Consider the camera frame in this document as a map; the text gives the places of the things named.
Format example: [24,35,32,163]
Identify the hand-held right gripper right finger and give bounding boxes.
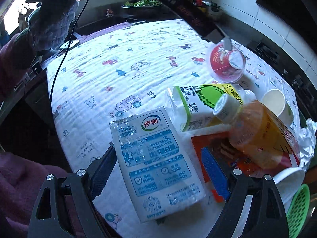
[201,147,291,238]

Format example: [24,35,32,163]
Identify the person's left hand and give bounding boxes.
[26,0,80,52]

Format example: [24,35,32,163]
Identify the red snack wrapper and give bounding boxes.
[191,131,255,204]

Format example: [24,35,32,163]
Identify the white printed blanket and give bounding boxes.
[47,19,301,238]

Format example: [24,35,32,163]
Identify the green plastic basket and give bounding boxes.
[286,183,310,238]

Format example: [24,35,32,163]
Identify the green and white drink carton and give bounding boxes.
[165,84,244,132]

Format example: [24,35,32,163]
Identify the white crumpled plastic bag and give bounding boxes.
[296,118,317,171]

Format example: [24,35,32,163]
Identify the black cable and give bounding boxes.
[48,0,91,97]

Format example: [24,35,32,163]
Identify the large red cartoon paper cup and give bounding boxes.
[263,109,306,204]

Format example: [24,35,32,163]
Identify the white and blue milk carton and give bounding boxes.
[109,106,206,223]

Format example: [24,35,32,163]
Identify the dark basin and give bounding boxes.
[121,4,162,16]

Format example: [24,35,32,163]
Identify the small white device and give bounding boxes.
[59,40,80,51]

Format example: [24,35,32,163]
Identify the green vegetables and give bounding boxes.
[124,0,161,7]

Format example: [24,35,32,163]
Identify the purple clothing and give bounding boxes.
[0,152,82,238]

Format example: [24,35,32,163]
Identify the small red cup clear lid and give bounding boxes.
[207,43,246,83]

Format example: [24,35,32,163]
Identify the purple towel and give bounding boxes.
[77,22,132,42]

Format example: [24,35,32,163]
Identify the orange juice bottle white cap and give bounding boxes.
[213,94,285,170]

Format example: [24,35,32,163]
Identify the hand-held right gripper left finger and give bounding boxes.
[27,146,118,238]

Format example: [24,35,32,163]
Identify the white paper cup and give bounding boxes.
[260,89,294,126]

